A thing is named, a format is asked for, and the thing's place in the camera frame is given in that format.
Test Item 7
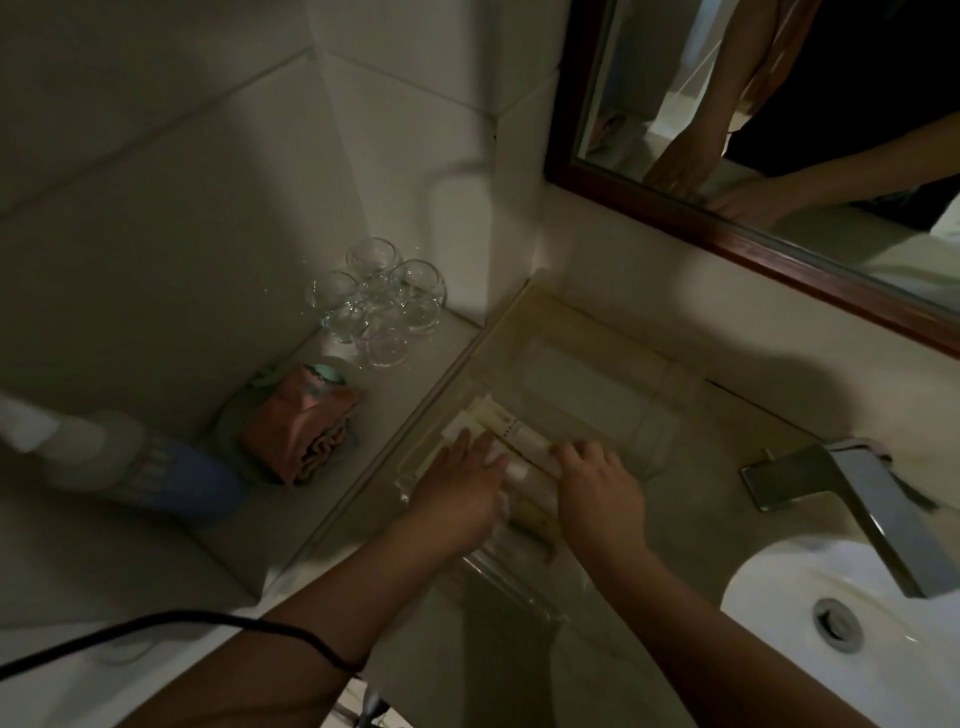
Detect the dark wood framed mirror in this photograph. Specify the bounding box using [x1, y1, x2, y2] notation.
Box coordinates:
[543, 0, 960, 360]

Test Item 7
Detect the clear drinking glass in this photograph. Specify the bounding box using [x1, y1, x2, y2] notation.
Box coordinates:
[345, 237, 399, 280]
[357, 279, 397, 327]
[362, 324, 415, 370]
[309, 270, 363, 335]
[390, 259, 448, 335]

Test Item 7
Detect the person's right forearm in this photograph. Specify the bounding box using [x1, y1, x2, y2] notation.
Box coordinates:
[571, 541, 880, 728]

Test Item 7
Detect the white and blue hair dryer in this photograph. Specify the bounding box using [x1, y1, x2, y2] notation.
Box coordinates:
[0, 390, 250, 528]

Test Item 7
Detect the black cable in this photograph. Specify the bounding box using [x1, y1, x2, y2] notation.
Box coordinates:
[0, 609, 369, 680]

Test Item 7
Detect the yellow toiletry packet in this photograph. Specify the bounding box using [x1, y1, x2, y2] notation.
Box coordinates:
[508, 498, 565, 545]

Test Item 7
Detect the clear acrylic tray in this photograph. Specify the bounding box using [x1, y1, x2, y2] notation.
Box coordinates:
[393, 273, 711, 628]

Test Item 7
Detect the metal sink drain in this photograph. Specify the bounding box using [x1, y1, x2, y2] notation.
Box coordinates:
[813, 597, 865, 654]

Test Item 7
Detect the white sink basin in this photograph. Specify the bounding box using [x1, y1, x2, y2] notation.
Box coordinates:
[719, 531, 960, 728]

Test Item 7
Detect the white toiletry sachet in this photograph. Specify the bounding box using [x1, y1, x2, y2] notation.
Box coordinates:
[441, 396, 500, 470]

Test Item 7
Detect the pink wrapped packet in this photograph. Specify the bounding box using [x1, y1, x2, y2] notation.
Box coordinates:
[239, 364, 363, 490]

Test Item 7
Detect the chrome faucet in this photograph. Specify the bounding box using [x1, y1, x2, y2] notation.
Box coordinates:
[740, 439, 960, 600]

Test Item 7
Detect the person's left hand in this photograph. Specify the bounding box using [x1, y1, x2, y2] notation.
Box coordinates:
[408, 429, 513, 558]

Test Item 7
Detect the person's left forearm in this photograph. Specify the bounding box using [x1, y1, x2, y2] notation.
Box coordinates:
[112, 521, 475, 728]

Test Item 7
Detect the white toiletry tube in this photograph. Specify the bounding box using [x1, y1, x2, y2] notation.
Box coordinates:
[483, 408, 565, 492]

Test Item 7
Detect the person's right hand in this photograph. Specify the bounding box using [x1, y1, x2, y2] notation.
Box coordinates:
[553, 440, 651, 561]

